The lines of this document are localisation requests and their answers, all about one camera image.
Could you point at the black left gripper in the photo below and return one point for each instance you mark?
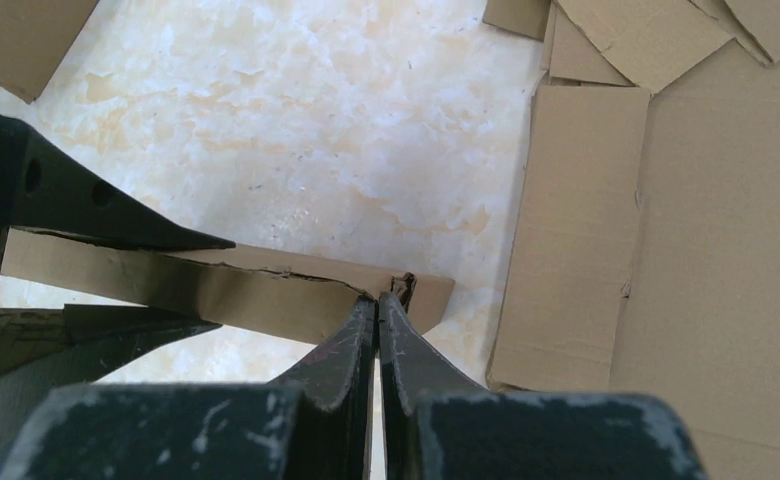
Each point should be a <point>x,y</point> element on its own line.
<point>44,190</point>

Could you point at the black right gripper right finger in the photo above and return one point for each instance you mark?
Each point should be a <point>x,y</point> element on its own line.
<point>440,424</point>

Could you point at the cardboard box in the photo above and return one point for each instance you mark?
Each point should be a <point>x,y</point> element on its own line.
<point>294,296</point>
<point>35,36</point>

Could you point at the cardboard sheet pile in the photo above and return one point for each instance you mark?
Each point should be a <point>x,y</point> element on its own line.
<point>647,252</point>

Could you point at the folded closed cardboard box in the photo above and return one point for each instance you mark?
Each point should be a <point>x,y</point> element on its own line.
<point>35,36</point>

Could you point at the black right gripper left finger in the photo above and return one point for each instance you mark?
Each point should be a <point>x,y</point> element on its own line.
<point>313,421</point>

